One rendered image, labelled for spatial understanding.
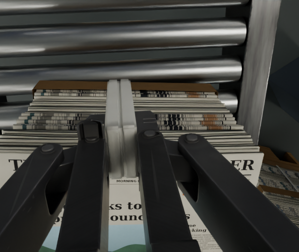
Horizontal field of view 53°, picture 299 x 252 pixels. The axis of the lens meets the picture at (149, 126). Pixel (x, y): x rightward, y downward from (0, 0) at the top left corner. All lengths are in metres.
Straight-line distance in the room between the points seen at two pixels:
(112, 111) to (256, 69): 0.44
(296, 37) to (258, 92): 0.97
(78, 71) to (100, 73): 0.04
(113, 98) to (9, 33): 0.38
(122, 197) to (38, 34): 0.30
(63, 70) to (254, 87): 0.34
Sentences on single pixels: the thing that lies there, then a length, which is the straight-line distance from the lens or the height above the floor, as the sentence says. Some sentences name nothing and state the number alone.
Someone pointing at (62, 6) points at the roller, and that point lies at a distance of 0.51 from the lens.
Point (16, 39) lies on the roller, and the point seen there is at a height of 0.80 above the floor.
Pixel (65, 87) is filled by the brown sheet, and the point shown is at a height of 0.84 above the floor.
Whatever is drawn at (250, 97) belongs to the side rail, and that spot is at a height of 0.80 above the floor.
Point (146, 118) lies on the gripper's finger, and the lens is 0.17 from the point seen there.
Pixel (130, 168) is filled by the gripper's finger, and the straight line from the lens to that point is 0.15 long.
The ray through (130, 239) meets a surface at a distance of 0.39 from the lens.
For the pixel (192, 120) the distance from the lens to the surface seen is 0.41.
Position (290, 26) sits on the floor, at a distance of 1.51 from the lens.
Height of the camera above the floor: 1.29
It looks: 62 degrees down
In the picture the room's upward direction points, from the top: 167 degrees clockwise
